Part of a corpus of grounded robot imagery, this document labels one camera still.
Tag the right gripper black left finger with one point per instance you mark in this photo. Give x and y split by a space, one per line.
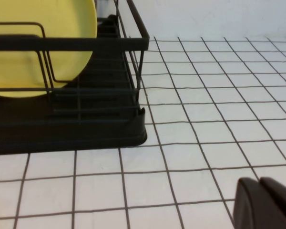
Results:
250 207

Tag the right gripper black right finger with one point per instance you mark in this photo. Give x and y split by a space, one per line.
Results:
282 194

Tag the yellow plate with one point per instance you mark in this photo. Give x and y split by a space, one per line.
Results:
26 59

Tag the white black grid tablecloth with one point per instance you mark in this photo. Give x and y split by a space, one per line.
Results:
181 119

